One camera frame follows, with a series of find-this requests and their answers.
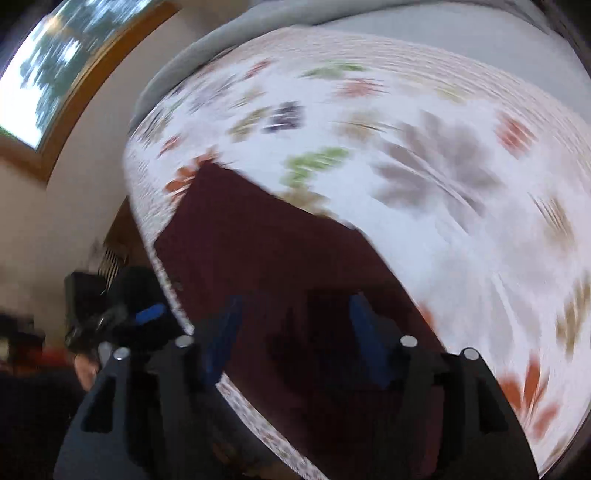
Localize floral quilted bedspread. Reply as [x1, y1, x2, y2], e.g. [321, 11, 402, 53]
[122, 27, 590, 474]

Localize maroon pants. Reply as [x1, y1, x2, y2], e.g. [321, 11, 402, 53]
[154, 163, 443, 479]

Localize window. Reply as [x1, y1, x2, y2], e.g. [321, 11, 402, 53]
[0, 0, 153, 151]

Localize light blue bed sheet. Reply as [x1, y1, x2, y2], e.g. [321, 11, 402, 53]
[324, 3, 590, 121]

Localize person's left hand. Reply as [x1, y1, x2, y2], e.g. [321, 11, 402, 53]
[73, 354, 100, 392]

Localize grey-blue comforter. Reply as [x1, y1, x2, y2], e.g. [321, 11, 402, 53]
[129, 1, 426, 131]

